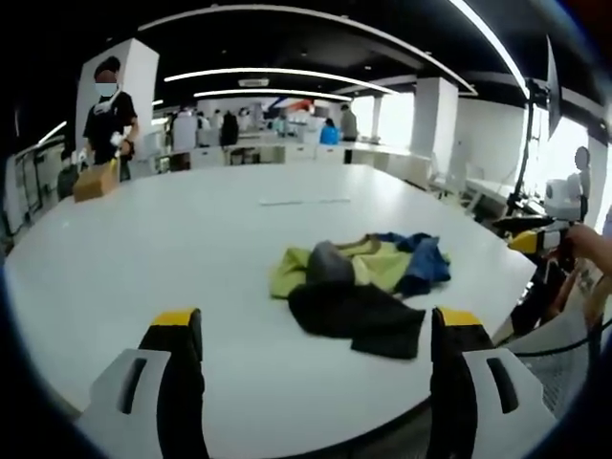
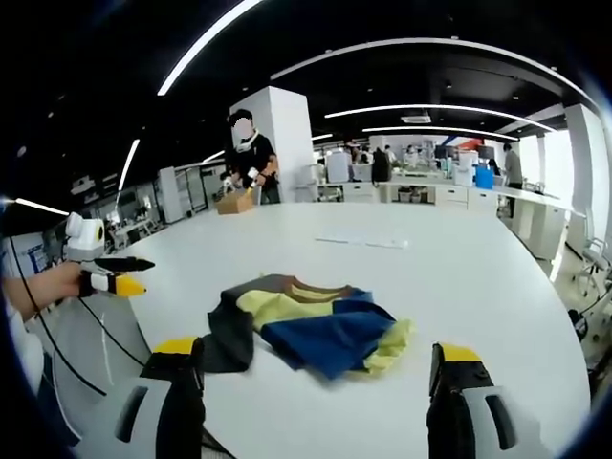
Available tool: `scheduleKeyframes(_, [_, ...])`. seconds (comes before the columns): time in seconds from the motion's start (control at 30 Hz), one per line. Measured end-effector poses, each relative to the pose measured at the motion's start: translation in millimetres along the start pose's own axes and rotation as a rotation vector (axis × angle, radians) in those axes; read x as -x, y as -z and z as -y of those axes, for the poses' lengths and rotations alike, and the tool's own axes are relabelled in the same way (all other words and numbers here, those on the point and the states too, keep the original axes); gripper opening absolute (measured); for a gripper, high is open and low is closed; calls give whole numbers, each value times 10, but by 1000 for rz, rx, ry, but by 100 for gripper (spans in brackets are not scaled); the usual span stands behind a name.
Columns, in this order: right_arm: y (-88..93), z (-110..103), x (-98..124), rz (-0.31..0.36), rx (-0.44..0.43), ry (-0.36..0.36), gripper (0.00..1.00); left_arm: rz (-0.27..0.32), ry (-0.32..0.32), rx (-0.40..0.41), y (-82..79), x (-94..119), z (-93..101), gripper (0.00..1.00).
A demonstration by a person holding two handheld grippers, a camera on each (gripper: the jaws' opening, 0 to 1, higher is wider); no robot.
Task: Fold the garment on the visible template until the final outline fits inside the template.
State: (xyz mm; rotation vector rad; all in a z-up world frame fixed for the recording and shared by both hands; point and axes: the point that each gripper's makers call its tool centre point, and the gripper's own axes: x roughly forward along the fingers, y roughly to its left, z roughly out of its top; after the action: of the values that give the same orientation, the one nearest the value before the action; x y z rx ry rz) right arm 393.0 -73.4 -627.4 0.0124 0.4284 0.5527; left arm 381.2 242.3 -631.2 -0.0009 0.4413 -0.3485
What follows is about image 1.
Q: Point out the brown cardboard box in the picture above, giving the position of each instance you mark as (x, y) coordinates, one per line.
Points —
(94, 185)

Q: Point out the white mesh chair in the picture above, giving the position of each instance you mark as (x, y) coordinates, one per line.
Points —
(559, 363)

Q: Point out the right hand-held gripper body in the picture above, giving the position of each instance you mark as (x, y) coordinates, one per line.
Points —
(563, 198)

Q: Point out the white counter row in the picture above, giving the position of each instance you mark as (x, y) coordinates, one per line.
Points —
(296, 153)

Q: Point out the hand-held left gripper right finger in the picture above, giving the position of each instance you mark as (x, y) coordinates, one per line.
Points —
(454, 368)

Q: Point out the black light stand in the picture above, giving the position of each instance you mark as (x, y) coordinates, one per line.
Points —
(526, 143)

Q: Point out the black bag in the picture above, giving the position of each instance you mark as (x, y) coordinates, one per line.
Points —
(68, 182)

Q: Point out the person's right hand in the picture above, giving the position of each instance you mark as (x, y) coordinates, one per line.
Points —
(590, 246)

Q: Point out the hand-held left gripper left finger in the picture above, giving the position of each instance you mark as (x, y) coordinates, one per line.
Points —
(179, 363)

